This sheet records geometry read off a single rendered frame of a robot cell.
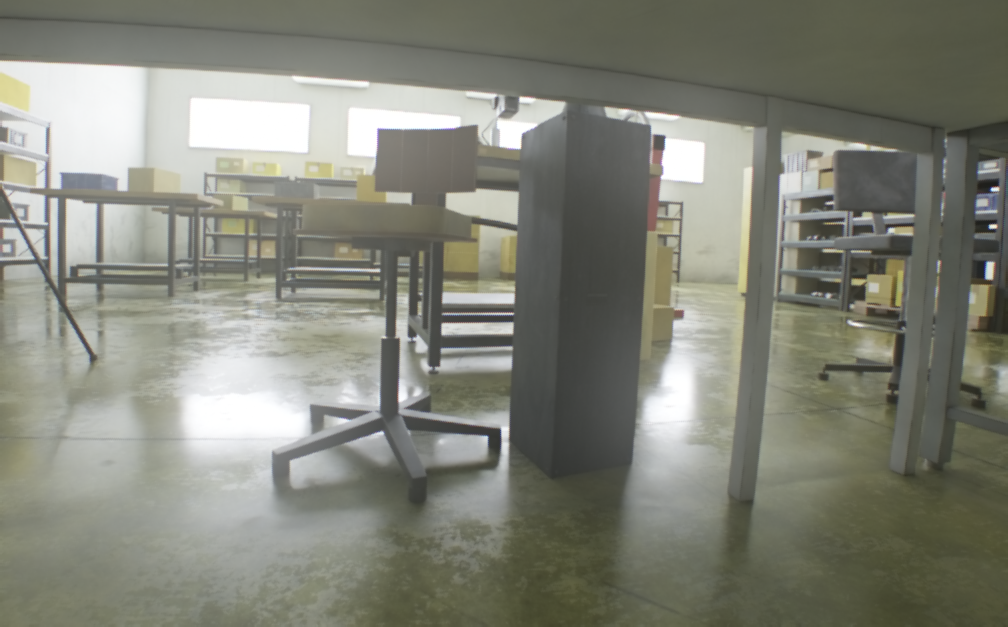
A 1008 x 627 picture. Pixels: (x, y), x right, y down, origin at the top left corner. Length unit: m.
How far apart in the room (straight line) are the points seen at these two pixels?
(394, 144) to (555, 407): 0.92
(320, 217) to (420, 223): 0.24
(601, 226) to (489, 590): 0.76
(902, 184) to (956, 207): 1.28
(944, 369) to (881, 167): 1.43
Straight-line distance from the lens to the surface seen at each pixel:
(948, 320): 1.63
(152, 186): 5.42
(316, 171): 9.26
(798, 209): 7.24
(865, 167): 2.82
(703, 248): 12.06
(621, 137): 1.18
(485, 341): 2.03
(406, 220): 1.02
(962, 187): 1.63
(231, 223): 9.51
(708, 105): 1.06
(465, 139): 1.44
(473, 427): 1.28
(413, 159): 1.49
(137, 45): 0.96
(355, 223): 1.07
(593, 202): 1.11
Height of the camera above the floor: 0.53
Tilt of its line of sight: 3 degrees down
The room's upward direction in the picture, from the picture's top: 2 degrees clockwise
